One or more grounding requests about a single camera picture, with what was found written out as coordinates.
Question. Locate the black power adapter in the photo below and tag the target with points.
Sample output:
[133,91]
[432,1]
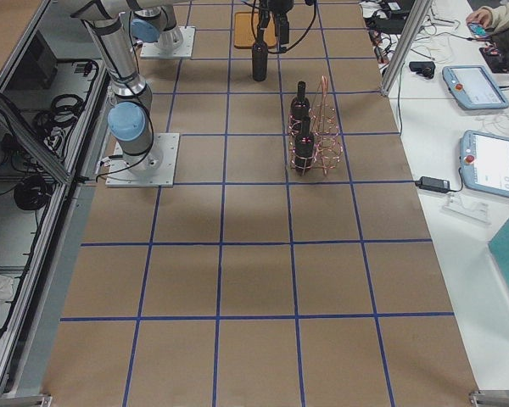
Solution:
[433,184]

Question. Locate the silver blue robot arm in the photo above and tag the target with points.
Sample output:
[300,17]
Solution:
[113,26]
[157,26]

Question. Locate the black webcam device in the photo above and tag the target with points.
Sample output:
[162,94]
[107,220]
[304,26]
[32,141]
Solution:
[424,69]

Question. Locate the copper wire wine basket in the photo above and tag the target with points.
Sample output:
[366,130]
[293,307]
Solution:
[328,147]

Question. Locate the aluminium frame post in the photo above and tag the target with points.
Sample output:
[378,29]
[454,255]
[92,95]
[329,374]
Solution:
[412,27]

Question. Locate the clear acrylic stand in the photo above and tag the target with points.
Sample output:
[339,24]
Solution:
[476,210]

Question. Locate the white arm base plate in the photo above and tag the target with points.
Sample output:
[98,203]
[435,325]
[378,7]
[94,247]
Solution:
[156,170]
[176,43]

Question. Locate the blue teach pendant far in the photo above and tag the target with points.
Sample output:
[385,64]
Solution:
[473,87]

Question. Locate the blue teach pendant near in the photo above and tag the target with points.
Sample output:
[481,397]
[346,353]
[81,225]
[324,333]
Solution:
[484,159]

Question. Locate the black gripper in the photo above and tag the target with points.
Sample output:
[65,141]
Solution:
[267,6]

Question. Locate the person's hand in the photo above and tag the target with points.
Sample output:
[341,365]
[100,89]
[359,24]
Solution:
[481,17]

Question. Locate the dark wine bottle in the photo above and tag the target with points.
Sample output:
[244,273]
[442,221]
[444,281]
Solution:
[299,108]
[303,147]
[259,56]

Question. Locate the blue teach pendant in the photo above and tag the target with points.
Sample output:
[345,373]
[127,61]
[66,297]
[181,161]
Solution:
[484,159]
[473,87]

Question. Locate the wooden tray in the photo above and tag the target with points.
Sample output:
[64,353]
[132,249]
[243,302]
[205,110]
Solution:
[245,28]

